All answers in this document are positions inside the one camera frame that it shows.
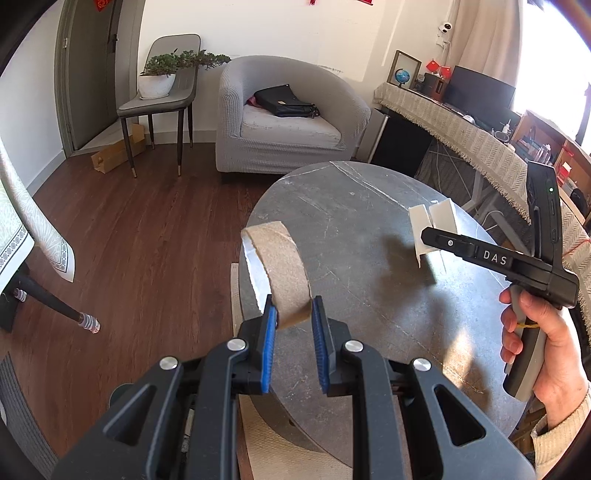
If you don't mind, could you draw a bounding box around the wooden bookshelf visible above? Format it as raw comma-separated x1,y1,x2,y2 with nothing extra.
512,110,591,195

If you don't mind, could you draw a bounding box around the white cardboard piece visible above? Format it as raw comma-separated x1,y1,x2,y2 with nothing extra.
409,198,459,269

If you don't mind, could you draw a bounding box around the white patterned tablecloth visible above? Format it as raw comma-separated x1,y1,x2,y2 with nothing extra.
0,138,76,284

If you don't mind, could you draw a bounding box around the black handbag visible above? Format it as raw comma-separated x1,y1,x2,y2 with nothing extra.
253,84,321,120

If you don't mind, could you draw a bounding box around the white desk leg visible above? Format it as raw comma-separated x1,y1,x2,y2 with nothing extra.
367,111,389,163

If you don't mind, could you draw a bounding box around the black table leg with sock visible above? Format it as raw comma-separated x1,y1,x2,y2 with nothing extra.
14,272,102,334

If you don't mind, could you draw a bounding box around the black computer tower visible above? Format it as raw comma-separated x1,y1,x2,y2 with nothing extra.
372,108,435,175

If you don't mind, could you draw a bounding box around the black computer monitor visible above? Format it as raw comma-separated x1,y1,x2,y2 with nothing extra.
443,65,517,123

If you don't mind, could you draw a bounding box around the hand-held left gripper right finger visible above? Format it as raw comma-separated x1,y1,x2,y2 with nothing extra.
310,295,536,480

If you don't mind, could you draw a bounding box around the dark brown speaker box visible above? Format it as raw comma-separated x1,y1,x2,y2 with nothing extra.
420,73,449,100

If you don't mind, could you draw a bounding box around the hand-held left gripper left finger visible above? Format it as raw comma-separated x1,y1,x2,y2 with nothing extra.
51,295,280,480

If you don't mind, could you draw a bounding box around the red string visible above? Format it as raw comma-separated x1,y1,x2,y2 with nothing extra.
561,234,591,256

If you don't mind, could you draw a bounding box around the wooden picture frame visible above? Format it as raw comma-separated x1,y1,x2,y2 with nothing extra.
387,50,422,89

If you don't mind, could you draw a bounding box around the person's right forearm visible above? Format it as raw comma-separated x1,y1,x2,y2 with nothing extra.
531,382,591,480

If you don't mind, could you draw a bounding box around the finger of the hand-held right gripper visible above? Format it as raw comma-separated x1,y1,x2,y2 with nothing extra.
421,226,525,278

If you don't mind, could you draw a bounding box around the person's right hand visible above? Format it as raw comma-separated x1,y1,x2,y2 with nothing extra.
499,286,591,430

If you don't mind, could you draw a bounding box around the cardboard box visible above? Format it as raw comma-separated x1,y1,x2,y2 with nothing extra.
91,122,147,174

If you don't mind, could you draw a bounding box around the grey dining chair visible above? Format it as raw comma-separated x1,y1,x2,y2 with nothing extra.
117,33,203,179

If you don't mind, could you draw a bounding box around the grey fabric armchair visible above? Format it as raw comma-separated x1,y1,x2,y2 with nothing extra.
216,55,372,175

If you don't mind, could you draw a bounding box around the potted green plant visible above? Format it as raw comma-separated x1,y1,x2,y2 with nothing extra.
139,50,232,100

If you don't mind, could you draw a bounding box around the grey door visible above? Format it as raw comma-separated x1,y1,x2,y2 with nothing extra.
55,0,135,158

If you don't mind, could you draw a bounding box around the cardboard tape roll core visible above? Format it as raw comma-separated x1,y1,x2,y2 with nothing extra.
241,222,311,330

